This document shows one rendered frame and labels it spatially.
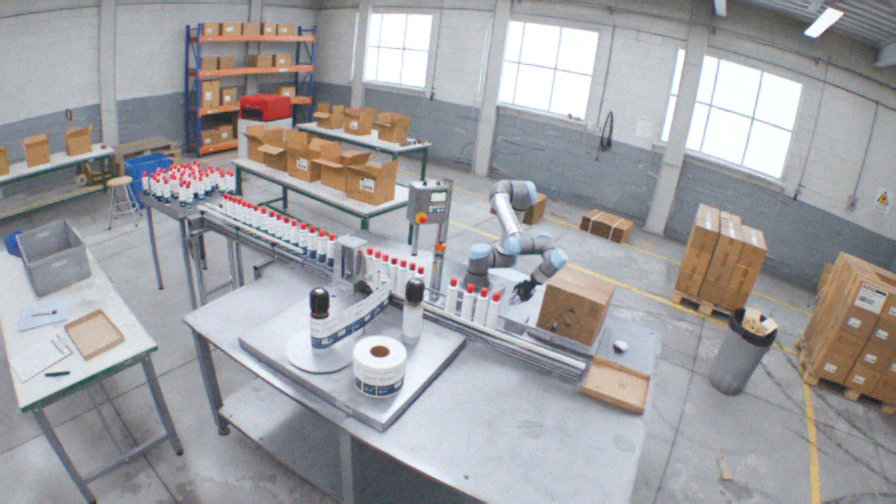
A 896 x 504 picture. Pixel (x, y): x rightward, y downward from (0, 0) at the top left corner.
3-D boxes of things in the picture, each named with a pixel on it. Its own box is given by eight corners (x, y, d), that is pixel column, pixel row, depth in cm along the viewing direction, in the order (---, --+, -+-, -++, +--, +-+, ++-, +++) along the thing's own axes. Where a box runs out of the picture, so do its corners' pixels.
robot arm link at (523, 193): (485, 259, 252) (505, 175, 218) (510, 258, 256) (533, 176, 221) (490, 273, 243) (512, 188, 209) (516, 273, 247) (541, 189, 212)
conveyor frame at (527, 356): (302, 268, 255) (302, 260, 253) (315, 261, 264) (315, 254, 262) (579, 381, 191) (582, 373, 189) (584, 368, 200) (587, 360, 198)
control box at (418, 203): (405, 218, 220) (408, 181, 212) (436, 216, 228) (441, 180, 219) (413, 226, 212) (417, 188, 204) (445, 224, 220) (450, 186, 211)
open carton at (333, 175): (307, 186, 406) (307, 147, 390) (346, 175, 448) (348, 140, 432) (339, 197, 386) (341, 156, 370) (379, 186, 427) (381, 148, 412)
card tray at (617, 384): (579, 392, 184) (581, 385, 183) (591, 361, 206) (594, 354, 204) (642, 414, 173) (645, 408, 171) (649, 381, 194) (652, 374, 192)
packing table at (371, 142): (293, 171, 709) (294, 125, 676) (329, 163, 771) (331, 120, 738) (391, 206, 605) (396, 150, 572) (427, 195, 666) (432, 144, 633)
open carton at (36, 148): (24, 170, 383) (20, 142, 367) (23, 164, 404) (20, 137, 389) (53, 162, 415) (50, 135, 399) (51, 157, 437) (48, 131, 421)
